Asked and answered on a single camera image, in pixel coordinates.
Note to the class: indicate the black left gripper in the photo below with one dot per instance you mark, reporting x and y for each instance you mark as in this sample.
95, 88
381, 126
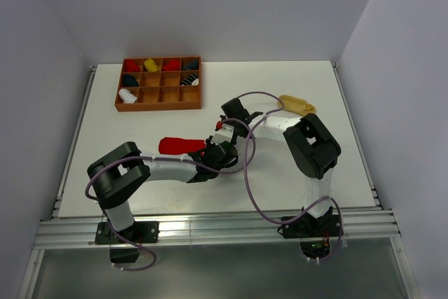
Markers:
208, 144

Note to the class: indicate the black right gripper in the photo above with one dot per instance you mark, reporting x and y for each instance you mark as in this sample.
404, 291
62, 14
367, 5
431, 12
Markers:
234, 141

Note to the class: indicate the red santa sock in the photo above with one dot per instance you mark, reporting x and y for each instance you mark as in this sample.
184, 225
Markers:
178, 146

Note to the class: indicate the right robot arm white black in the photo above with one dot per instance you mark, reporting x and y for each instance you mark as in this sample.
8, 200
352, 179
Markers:
314, 150

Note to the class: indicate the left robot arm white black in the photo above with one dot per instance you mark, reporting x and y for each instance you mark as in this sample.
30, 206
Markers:
120, 173

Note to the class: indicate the beige flat sock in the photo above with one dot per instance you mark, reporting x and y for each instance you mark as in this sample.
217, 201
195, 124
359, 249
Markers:
295, 105

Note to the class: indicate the black white striped rolled sock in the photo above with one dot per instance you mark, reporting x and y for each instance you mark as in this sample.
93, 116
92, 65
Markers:
191, 79

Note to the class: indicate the dark teal rolled sock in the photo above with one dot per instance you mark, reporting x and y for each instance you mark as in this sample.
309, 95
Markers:
191, 65

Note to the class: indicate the red rolled sock middle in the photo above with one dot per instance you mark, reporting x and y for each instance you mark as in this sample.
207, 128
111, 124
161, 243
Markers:
171, 65

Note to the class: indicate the red rolled sock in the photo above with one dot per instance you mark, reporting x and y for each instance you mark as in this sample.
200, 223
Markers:
171, 65
131, 66

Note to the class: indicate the wooden compartment tray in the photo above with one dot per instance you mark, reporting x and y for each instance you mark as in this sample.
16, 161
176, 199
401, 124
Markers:
161, 90

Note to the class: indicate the yellow rolled sock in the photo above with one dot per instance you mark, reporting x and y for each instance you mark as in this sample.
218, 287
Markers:
151, 65

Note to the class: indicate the dark navy rolled sock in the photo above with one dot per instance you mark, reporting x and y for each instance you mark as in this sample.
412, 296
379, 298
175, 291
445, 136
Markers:
128, 81

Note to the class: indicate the red rolled sock left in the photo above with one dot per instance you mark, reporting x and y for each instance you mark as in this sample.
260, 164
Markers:
131, 66

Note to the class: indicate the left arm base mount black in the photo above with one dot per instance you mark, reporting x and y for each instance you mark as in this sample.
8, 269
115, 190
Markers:
141, 232

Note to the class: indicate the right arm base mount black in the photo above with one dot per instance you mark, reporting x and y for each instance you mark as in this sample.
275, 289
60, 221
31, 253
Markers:
319, 230

